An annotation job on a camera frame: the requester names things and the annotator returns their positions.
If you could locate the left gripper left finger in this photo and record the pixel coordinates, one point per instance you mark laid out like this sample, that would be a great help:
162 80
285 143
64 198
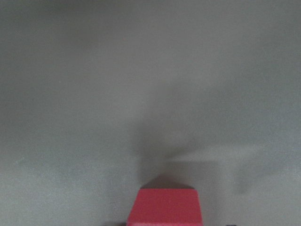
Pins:
115 224

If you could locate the red block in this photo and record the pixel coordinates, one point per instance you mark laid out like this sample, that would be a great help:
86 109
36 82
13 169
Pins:
166 207

